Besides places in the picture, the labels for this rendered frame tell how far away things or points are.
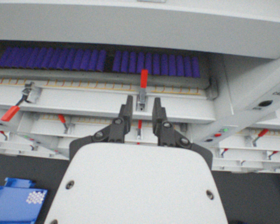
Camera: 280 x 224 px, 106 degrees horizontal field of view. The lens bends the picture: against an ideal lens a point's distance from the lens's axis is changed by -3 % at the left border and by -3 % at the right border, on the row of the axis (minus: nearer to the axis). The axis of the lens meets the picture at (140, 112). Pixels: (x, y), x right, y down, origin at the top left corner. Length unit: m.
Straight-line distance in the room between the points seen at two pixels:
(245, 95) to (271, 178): 1.45
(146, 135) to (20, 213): 1.12
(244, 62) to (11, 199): 1.43
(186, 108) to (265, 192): 1.37
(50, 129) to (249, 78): 0.60
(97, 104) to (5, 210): 1.17
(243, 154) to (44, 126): 0.97
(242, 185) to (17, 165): 2.02
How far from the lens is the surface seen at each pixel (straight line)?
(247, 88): 0.27
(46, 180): 1.33
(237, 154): 0.82
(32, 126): 0.60
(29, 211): 1.32
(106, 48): 0.35
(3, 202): 1.35
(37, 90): 0.37
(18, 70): 0.41
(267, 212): 1.55
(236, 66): 0.30
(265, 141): 0.67
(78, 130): 0.49
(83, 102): 0.30
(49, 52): 0.40
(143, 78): 0.22
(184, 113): 0.28
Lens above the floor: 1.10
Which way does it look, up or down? 56 degrees down
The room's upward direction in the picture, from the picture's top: 4 degrees clockwise
